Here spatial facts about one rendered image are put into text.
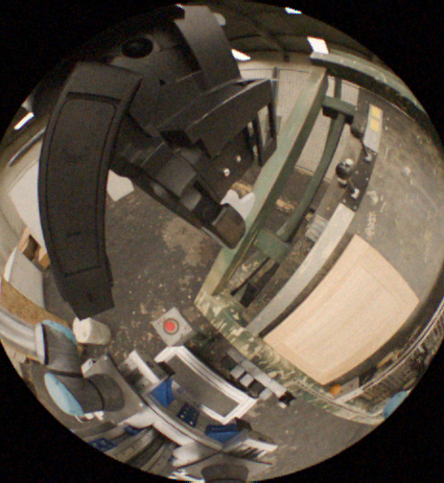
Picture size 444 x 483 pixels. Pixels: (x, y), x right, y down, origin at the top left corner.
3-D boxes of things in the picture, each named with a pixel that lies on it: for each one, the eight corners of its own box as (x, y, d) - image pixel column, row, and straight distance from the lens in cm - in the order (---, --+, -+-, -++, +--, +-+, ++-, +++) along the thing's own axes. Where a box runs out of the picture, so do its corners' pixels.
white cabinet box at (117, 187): (109, 195, 448) (83, 126, 427) (127, 185, 456) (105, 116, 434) (114, 201, 392) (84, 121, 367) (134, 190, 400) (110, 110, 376)
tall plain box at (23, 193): (70, 248, 355) (23, 178, 324) (90, 231, 341) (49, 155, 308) (75, 278, 283) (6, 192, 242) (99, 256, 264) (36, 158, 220)
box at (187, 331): (166, 328, 79) (151, 323, 62) (184, 314, 77) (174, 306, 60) (180, 347, 76) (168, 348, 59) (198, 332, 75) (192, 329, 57)
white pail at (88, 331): (91, 330, 217) (62, 319, 188) (105, 316, 203) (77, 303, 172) (102, 351, 203) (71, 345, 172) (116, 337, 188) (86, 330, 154)
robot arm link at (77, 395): (83, 408, 63) (53, 409, 57) (70, 371, 62) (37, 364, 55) (108, 415, 54) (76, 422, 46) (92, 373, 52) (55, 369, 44)
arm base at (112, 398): (111, 415, 68) (93, 421, 62) (86, 381, 71) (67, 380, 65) (132, 402, 58) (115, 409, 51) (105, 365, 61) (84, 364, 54)
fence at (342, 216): (248, 323, 62) (244, 328, 59) (368, 110, 70) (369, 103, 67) (258, 331, 63) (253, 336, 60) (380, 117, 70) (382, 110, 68)
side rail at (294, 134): (217, 280, 70) (200, 287, 63) (317, 82, 88) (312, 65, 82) (224, 288, 69) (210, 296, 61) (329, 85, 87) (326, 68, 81)
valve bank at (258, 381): (210, 356, 92) (206, 362, 69) (228, 340, 92) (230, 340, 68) (270, 406, 106) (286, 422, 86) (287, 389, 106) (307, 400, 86)
